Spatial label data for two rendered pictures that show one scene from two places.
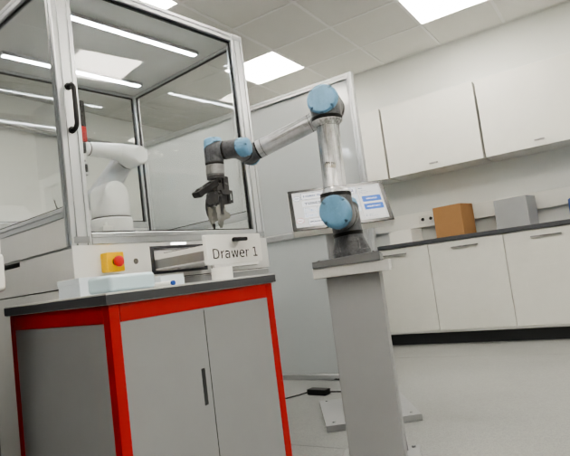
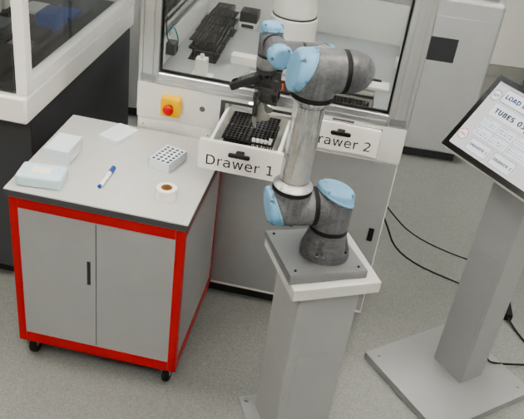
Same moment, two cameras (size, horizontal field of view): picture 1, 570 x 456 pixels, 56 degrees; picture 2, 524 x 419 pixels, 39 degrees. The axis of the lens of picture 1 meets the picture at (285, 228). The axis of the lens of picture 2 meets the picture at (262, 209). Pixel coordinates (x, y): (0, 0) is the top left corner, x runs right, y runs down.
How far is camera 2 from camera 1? 230 cm
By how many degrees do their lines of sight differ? 65
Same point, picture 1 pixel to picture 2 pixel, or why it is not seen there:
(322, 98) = (293, 71)
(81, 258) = (145, 92)
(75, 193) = (147, 32)
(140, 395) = (31, 254)
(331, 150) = (289, 139)
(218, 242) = (216, 149)
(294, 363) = not seen: outside the picture
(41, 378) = not seen: hidden behind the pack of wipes
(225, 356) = (114, 263)
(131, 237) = (202, 86)
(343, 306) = (279, 289)
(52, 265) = not seen: hidden behind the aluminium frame
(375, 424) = (269, 396)
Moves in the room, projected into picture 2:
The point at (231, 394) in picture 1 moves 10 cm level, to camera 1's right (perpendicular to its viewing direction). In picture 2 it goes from (115, 288) to (125, 306)
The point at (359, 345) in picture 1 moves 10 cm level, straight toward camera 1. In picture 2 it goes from (278, 332) to (249, 337)
